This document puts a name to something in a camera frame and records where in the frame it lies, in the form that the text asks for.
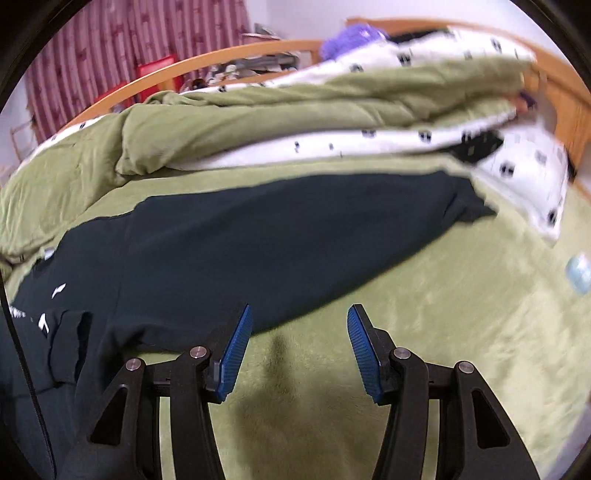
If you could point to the dark long-sleeved shirt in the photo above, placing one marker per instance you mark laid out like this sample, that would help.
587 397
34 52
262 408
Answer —
231 249

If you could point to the black patterned cloth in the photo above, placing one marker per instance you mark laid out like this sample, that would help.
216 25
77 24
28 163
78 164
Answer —
475 146

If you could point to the green quilt with patterned lining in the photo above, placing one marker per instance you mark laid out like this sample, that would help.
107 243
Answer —
231 120

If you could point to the purple plush toy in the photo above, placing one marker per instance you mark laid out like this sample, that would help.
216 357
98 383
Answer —
346 39

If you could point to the red box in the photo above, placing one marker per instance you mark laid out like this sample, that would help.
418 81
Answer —
157 69

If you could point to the maroon striped curtain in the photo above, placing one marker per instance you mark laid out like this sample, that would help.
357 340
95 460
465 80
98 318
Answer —
92 55

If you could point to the wooden rack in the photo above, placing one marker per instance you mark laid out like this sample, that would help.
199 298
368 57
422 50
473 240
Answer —
18 141

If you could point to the pile of desk items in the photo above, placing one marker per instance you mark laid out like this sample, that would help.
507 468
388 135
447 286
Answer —
249 69

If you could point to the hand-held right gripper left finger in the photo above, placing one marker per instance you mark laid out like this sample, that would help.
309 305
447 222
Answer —
235 355

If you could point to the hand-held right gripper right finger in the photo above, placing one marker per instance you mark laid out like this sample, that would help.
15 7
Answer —
364 355

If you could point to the light blue small object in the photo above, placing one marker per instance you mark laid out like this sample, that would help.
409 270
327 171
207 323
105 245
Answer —
579 273

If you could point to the white patterned pillow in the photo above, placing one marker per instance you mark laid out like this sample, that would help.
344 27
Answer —
526 180

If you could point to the green plush bed sheet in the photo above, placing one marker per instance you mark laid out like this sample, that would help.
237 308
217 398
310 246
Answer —
438 314

